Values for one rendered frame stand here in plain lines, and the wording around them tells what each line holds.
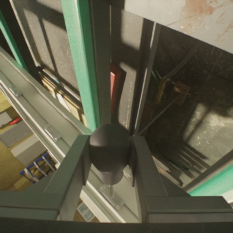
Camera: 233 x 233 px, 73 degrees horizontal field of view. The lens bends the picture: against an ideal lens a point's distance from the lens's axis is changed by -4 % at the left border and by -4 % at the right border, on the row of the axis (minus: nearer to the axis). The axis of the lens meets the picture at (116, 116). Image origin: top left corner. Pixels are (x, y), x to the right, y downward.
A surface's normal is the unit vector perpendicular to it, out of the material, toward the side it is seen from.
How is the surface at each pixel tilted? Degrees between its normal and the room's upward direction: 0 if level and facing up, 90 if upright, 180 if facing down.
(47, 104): 90
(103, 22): 90
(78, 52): 0
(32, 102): 90
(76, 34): 0
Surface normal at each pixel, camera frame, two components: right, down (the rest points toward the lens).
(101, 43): 0.72, 0.56
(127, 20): -0.70, 0.56
